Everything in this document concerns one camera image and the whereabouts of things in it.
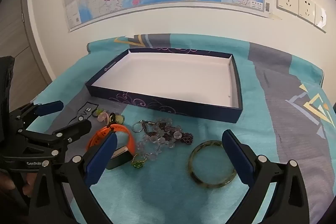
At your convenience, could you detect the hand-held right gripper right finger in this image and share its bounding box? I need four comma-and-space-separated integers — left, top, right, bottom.
222, 130, 310, 224

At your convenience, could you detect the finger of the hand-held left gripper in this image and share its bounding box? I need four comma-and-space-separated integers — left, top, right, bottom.
18, 119, 92, 156
9, 101, 64, 125

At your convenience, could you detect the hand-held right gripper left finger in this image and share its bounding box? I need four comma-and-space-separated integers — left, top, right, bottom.
29, 132, 118, 224

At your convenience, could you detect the pink ring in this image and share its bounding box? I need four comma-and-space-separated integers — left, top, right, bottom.
98, 113, 111, 125

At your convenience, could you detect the orange smart watch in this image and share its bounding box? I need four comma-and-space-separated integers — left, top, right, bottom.
87, 124, 137, 170

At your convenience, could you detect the gold ring with green stone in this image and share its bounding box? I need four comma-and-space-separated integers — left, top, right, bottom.
131, 154, 148, 169

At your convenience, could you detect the dark ring with pale bead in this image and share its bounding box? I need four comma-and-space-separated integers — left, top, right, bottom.
108, 113, 124, 125

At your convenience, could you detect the green jade bangle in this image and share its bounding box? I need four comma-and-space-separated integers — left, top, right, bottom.
188, 140, 237, 189

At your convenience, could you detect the clear crystal bead bracelet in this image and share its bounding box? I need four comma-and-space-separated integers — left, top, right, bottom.
136, 120, 184, 161

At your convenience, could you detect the purple bead bracelet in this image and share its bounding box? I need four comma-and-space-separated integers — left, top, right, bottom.
142, 120, 195, 145

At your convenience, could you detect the dark blue cardboard box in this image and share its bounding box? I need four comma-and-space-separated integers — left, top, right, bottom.
85, 48, 243, 124

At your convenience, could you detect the person's left hand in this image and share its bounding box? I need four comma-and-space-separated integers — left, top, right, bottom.
0, 172, 36, 197

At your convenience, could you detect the teal grey printed blanket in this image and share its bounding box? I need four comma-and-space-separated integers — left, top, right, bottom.
31, 33, 336, 224

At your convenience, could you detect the grey brown door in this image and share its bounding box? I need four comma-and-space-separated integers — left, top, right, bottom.
0, 0, 54, 85

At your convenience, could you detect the white wall switch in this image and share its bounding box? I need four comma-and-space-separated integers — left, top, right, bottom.
314, 4, 327, 32

